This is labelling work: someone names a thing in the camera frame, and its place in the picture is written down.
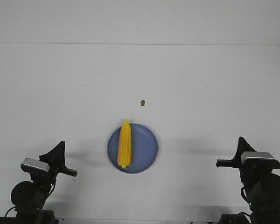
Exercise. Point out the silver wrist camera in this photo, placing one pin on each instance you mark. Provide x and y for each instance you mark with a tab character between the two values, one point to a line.
247	157
34	166

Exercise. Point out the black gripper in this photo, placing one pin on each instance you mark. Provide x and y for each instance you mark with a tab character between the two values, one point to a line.
251	168
55	158

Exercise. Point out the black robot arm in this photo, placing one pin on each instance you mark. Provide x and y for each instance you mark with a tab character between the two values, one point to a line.
29	197
261	187

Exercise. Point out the yellow corn cob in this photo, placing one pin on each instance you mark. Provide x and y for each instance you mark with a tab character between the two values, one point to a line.
125	145

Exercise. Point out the blue round plate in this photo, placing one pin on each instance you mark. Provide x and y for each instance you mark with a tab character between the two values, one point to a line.
144	149

